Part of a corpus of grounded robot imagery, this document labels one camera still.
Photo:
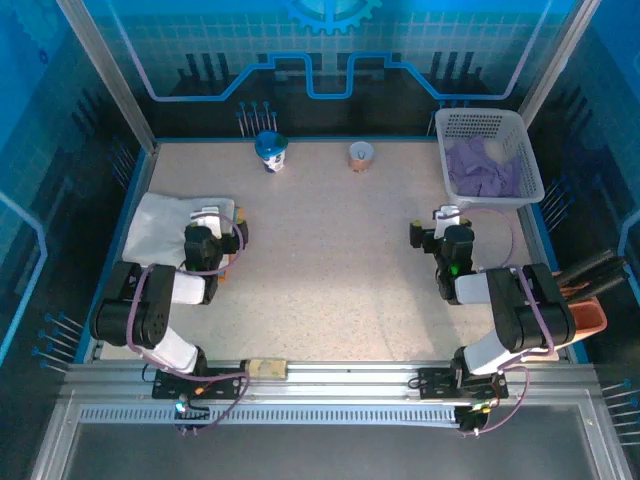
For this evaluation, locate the white cup with blue lid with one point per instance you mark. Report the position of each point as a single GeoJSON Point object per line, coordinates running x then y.
{"type": "Point", "coordinates": [271, 150]}

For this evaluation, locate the brown paper cup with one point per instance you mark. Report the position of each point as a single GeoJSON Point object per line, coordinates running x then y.
{"type": "Point", "coordinates": [361, 157]}

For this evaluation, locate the white folded t-shirt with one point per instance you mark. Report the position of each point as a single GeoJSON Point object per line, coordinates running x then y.
{"type": "Point", "coordinates": [155, 225]}

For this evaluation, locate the white perforated plastic basket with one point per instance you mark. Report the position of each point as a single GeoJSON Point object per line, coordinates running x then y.
{"type": "Point", "coordinates": [530, 165]}

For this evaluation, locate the grey metal front panel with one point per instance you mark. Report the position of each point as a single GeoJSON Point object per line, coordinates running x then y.
{"type": "Point", "coordinates": [320, 455]}

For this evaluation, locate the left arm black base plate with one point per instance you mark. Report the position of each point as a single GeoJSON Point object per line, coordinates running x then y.
{"type": "Point", "coordinates": [230, 387]}

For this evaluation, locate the beige tape block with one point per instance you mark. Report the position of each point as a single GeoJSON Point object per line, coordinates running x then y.
{"type": "Point", "coordinates": [265, 369]}

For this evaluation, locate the purple t-shirt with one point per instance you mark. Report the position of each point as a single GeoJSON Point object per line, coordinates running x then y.
{"type": "Point", "coordinates": [475, 170]}

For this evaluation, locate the aluminium frame post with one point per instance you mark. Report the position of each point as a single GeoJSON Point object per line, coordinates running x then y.
{"type": "Point", "coordinates": [556, 57]}
{"type": "Point", "coordinates": [112, 75]}

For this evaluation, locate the aluminium mounting rail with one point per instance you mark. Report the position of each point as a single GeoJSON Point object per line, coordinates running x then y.
{"type": "Point", "coordinates": [350, 380]}

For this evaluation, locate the orange plastic container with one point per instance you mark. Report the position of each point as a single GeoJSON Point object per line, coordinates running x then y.
{"type": "Point", "coordinates": [587, 320]}

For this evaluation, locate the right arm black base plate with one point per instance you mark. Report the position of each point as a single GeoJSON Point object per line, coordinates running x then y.
{"type": "Point", "coordinates": [435, 382]}

